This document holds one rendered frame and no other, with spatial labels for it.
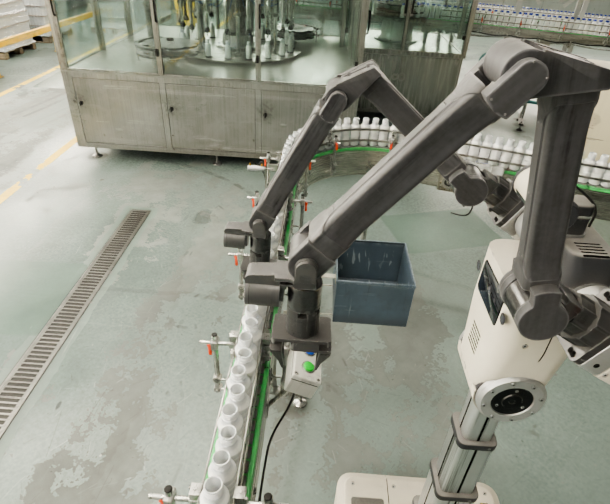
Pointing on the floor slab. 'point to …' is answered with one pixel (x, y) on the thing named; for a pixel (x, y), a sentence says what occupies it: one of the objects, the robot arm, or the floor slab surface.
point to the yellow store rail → (2, 47)
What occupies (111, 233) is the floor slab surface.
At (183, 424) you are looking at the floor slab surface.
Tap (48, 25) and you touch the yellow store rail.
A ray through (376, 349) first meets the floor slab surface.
